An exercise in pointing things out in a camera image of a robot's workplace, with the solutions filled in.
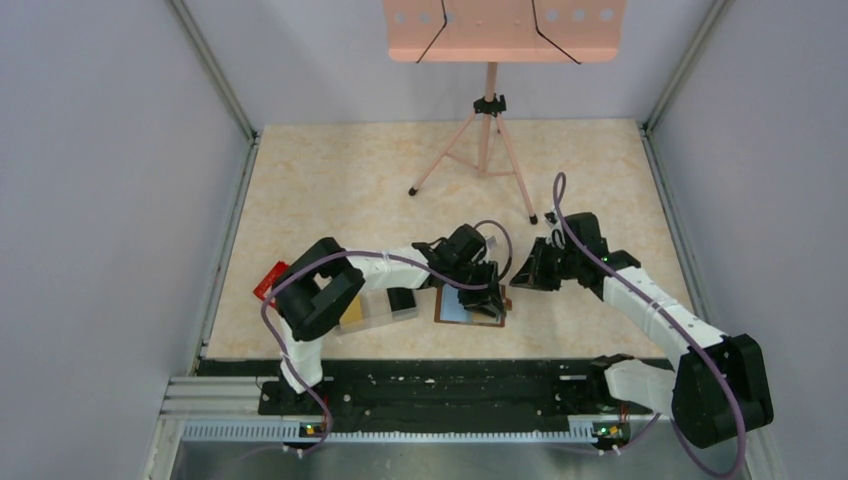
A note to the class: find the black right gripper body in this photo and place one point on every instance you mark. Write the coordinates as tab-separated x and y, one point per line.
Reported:
570	258

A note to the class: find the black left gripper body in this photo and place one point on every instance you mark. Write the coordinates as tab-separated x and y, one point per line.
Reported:
474	272

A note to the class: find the brown leather card holder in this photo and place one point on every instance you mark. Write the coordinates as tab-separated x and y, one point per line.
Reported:
448	310

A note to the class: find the clear acrylic card box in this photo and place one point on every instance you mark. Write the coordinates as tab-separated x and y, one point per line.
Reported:
377	313

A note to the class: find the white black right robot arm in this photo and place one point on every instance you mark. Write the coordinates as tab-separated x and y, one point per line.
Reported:
715	381

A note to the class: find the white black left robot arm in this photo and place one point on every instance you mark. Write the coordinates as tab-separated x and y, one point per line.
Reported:
309	298

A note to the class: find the black credit card stack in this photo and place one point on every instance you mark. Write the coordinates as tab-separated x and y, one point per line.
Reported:
401	299

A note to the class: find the yellow credit card stack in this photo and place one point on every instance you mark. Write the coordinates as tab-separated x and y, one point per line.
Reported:
354	313

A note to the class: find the red plastic block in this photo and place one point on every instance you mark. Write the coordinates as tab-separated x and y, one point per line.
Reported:
262	289

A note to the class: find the pink tripod music stand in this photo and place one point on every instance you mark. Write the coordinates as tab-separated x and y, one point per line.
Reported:
493	33

